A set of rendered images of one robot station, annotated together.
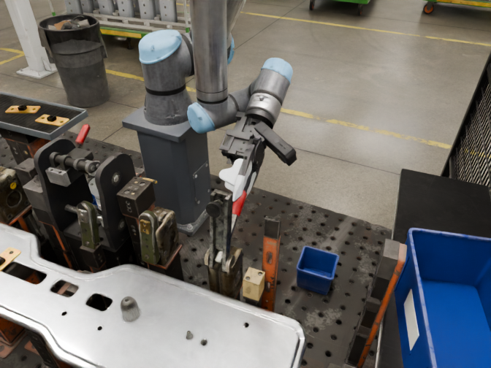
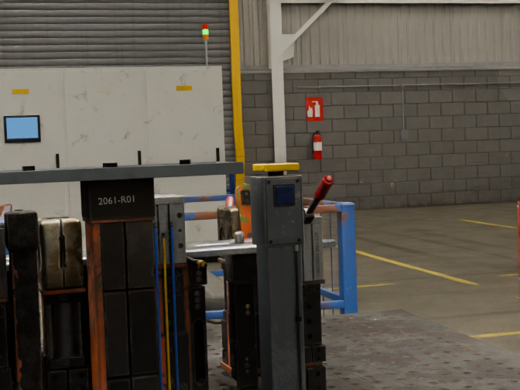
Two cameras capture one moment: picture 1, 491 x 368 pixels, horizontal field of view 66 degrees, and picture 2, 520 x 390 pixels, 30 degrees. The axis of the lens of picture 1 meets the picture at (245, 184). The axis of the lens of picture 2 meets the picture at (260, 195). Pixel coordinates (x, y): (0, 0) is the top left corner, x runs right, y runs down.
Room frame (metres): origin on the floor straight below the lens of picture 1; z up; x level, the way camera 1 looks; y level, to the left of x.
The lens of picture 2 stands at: (2.21, -0.17, 1.19)
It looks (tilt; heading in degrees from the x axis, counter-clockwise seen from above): 3 degrees down; 140
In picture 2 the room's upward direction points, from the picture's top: 2 degrees counter-clockwise
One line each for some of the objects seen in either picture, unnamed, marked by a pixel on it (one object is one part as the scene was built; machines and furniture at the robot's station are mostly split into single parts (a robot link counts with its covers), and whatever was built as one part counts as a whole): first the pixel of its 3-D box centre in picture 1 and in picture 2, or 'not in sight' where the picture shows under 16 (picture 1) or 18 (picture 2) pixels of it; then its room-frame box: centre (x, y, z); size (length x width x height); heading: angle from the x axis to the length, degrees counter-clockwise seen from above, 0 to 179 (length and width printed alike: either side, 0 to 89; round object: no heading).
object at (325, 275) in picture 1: (316, 271); not in sight; (0.71, -0.21, 0.74); 0.11 x 0.10 x 0.09; 68
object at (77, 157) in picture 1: (104, 230); not in sight; (0.69, 0.37, 0.94); 0.18 x 0.13 x 0.49; 68
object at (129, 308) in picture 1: (129, 309); not in sight; (0.41, 0.22, 1.02); 0.03 x 0.03 x 0.07
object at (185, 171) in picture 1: (177, 166); not in sight; (1.03, 0.23, 0.90); 0.21 x 0.21 x 0.40; 64
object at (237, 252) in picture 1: (227, 303); not in sight; (0.52, 0.04, 0.88); 0.07 x 0.06 x 0.35; 158
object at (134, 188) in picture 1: (149, 250); not in sight; (0.65, 0.25, 0.91); 0.07 x 0.05 x 0.42; 158
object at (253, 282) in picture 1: (253, 327); not in sight; (0.45, -0.02, 0.88); 0.04 x 0.04 x 0.36; 68
